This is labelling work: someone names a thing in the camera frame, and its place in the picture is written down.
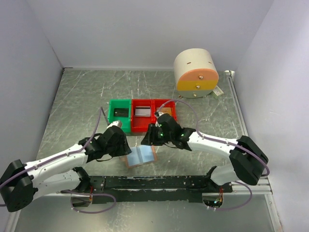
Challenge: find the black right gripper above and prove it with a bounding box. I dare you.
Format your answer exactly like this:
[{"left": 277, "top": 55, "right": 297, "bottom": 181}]
[{"left": 141, "top": 123, "right": 173, "bottom": 146}]

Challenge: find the brown leather card holder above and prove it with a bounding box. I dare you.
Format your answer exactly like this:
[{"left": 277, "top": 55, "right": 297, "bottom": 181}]
[{"left": 125, "top": 145, "right": 157, "bottom": 168}]

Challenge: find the red plastic bin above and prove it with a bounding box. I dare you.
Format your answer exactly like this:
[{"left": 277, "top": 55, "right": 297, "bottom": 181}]
[
  {"left": 152, "top": 99, "right": 177, "bottom": 121},
  {"left": 131, "top": 99, "right": 154, "bottom": 133}
]

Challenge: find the white diamond print card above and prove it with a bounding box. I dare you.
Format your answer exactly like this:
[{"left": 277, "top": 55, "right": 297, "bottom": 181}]
[{"left": 134, "top": 106, "right": 151, "bottom": 117}]

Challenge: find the orange striped card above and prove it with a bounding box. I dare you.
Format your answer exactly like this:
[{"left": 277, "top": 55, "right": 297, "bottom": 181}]
[{"left": 159, "top": 107, "right": 172, "bottom": 116}]

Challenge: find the green plastic bin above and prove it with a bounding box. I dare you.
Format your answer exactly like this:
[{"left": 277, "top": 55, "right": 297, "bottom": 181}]
[{"left": 108, "top": 99, "right": 132, "bottom": 133}]

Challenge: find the white round drawer cabinet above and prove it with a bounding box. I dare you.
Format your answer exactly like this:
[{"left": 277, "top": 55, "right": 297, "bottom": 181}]
[{"left": 173, "top": 48, "right": 219, "bottom": 98}]

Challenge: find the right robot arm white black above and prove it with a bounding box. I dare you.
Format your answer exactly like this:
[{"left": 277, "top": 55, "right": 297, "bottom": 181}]
[{"left": 141, "top": 114, "right": 268, "bottom": 192}]

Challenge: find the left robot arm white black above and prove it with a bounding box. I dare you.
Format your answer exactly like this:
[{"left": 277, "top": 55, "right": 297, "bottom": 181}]
[{"left": 0, "top": 126, "right": 131, "bottom": 212}]

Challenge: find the black card in green bin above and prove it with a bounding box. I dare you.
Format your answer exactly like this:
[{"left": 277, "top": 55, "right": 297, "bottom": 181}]
[{"left": 113, "top": 108, "right": 129, "bottom": 117}]

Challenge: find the small white green box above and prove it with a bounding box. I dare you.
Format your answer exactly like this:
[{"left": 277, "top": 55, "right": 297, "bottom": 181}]
[{"left": 212, "top": 86, "right": 224, "bottom": 99}]

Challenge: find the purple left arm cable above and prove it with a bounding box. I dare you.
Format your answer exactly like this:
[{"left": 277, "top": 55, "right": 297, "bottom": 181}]
[{"left": 0, "top": 106, "right": 116, "bottom": 215}]

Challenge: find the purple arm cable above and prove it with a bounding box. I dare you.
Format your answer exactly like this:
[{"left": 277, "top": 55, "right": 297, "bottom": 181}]
[
  {"left": 155, "top": 99, "right": 270, "bottom": 211},
  {"left": 0, "top": 106, "right": 116, "bottom": 215}
]

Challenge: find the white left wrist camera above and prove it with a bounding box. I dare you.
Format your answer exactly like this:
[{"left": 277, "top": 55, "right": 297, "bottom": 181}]
[{"left": 107, "top": 120, "right": 123, "bottom": 128}]

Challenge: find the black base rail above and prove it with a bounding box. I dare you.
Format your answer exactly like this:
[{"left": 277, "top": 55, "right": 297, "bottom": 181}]
[{"left": 72, "top": 175, "right": 232, "bottom": 204}]

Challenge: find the white corner bracket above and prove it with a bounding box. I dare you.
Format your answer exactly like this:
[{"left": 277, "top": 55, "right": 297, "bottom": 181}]
[{"left": 225, "top": 70, "right": 235, "bottom": 77}]

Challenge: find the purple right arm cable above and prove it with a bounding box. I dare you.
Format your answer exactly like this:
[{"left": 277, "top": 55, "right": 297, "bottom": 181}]
[{"left": 155, "top": 99, "right": 270, "bottom": 211}]

